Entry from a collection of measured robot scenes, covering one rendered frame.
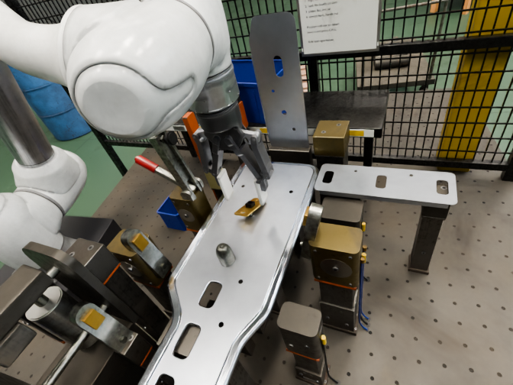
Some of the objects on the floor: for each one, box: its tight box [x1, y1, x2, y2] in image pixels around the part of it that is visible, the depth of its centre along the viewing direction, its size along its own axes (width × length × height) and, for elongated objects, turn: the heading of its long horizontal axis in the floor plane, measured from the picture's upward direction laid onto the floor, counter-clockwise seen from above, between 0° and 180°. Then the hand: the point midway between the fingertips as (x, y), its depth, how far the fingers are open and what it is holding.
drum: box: [7, 64, 92, 141], centre depth 357 cm, size 65×65×102 cm
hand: (243, 189), depth 64 cm, fingers open, 8 cm apart
